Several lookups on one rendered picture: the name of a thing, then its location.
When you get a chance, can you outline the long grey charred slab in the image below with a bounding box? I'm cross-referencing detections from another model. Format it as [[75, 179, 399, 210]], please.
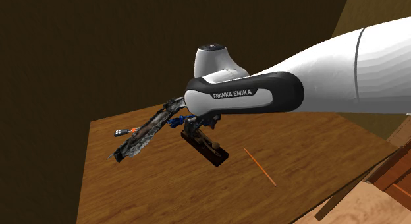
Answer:
[[107, 96, 187, 163]]

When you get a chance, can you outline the orange pencil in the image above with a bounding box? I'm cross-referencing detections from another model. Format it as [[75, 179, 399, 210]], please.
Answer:
[[242, 147, 277, 188]]

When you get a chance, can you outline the dark brown wooden hand plane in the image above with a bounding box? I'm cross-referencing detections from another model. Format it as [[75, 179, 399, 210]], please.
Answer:
[[180, 117, 230, 168]]

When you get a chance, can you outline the brown wooden furniture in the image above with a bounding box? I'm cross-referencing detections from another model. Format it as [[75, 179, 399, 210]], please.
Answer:
[[366, 115, 411, 211]]

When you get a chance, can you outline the blue toy figure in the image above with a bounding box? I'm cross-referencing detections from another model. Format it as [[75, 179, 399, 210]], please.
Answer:
[[167, 114, 218, 130]]

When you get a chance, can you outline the black orange remote key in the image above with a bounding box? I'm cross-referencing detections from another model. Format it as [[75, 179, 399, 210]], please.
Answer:
[[113, 127, 140, 138]]

